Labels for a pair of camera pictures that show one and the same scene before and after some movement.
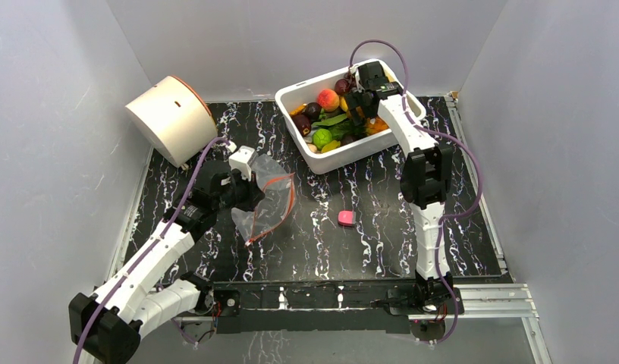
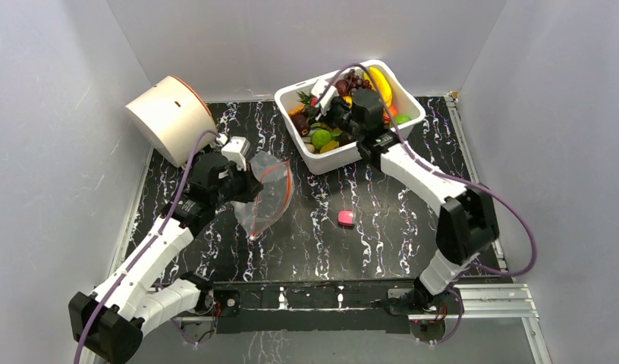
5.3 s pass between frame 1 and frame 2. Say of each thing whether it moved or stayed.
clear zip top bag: moved
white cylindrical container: stayed
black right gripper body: moved
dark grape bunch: stayed
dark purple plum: stayed
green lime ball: stayed
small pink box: stayed
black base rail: stayed
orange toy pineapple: moved
